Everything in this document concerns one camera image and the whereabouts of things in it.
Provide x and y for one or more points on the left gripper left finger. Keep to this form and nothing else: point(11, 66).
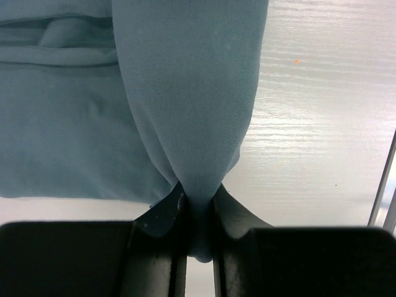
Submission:
point(159, 248)

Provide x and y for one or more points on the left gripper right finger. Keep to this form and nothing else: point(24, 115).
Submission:
point(236, 257)

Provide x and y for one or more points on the aluminium front rail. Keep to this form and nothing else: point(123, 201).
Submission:
point(389, 222)

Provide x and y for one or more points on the blue-grey t-shirt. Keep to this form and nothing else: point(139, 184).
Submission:
point(126, 99)

